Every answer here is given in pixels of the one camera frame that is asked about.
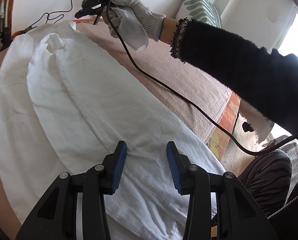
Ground person's right forearm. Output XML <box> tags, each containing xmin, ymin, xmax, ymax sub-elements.
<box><xmin>160</xmin><ymin>17</ymin><xmax>298</xmax><ymax>137</ymax></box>

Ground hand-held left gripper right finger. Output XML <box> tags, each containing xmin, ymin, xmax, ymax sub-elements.
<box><xmin>166</xmin><ymin>142</ymin><xmax>277</xmax><ymax>240</ymax></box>

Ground white fringed cloth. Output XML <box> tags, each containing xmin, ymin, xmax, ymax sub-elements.
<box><xmin>238</xmin><ymin>110</ymin><xmax>274</xmax><ymax>144</ymax></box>

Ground person's right hand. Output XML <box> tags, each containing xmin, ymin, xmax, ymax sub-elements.
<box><xmin>106</xmin><ymin>0</ymin><xmax>166</xmax><ymax>42</ymax></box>

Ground bright window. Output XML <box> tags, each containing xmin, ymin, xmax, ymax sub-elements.
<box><xmin>274</xmin><ymin>11</ymin><xmax>298</xmax><ymax>62</ymax></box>

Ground thick black gripper cable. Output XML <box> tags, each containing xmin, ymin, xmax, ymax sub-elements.
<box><xmin>106</xmin><ymin>0</ymin><xmax>298</xmax><ymax>155</ymax></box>

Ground pink blanket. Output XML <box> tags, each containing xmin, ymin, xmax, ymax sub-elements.
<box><xmin>0</xmin><ymin>20</ymin><xmax>239</xmax><ymax>227</ymax></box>

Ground green patterned white pillow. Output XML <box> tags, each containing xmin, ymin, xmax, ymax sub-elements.
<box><xmin>175</xmin><ymin>0</ymin><xmax>223</xmax><ymax>29</ymax></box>

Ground folded tripod stand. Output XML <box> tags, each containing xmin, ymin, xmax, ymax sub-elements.
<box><xmin>0</xmin><ymin>17</ymin><xmax>12</xmax><ymax>53</ymax></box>

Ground person's black zipped jacket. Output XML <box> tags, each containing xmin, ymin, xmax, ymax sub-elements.
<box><xmin>266</xmin><ymin>172</ymin><xmax>298</xmax><ymax>240</ymax></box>

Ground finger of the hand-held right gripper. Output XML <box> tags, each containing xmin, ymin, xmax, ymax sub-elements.
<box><xmin>75</xmin><ymin>4</ymin><xmax>102</xmax><ymax>18</ymax></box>

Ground white long-sleeved shirt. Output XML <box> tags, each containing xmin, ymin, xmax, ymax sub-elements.
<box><xmin>0</xmin><ymin>21</ymin><xmax>227</xmax><ymax>240</ymax></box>

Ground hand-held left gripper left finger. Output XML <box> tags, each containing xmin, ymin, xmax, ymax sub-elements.
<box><xmin>15</xmin><ymin>141</ymin><xmax>127</xmax><ymax>240</ymax></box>

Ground person's striped trouser leg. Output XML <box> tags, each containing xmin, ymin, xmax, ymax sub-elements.
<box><xmin>211</xmin><ymin>149</ymin><xmax>293</xmax><ymax>225</ymax></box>

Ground brown wooden board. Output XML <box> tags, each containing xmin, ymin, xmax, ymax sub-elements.
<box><xmin>8</xmin><ymin>0</ymin><xmax>17</xmax><ymax>42</ymax></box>

